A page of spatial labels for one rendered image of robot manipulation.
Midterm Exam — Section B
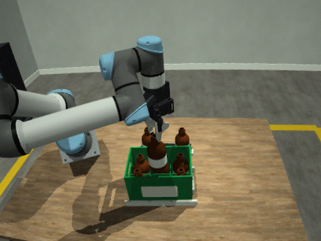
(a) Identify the green crate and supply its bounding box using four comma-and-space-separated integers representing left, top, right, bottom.
125, 146, 193, 200

